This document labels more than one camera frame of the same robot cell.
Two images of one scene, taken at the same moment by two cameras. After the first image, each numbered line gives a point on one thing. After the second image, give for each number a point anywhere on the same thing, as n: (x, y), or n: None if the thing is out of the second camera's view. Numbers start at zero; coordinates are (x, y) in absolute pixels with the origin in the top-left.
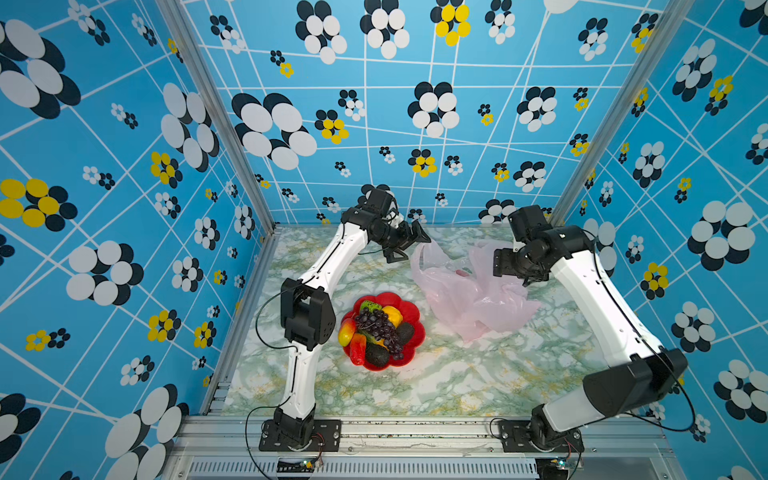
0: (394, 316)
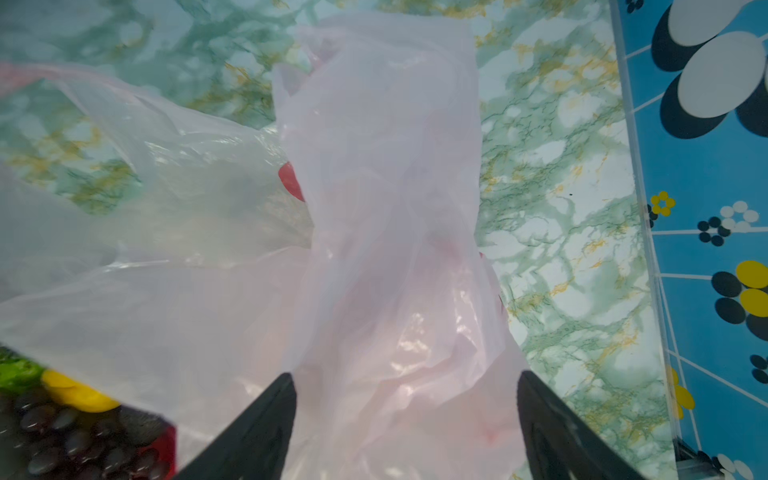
0: (71, 393)
